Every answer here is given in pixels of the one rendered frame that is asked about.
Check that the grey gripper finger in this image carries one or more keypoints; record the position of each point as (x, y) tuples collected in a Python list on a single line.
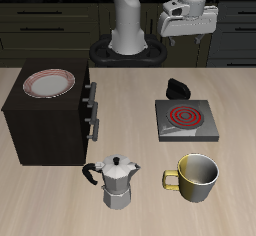
[(198, 39), (172, 41)]

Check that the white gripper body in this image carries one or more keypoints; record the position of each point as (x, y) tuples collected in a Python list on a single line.
[(186, 25)]

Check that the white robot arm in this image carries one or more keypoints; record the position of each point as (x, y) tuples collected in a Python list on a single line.
[(126, 23)]

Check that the round black stove knob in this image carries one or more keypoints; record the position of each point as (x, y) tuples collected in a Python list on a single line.
[(177, 90)]

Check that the dark kitchen cupboards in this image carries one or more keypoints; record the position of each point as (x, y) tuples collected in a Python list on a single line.
[(50, 30)]

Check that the white plate with red rim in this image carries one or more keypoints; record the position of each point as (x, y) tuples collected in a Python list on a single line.
[(49, 83)]

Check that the yellow and white mug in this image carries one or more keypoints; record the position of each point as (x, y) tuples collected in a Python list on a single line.
[(196, 180)]

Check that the silver moka pot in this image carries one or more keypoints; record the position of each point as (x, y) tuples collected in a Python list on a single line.
[(116, 180)]

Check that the dark wooden cabinet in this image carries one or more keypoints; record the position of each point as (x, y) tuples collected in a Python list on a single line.
[(46, 130)]

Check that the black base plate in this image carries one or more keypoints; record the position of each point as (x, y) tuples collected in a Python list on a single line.
[(100, 54)]

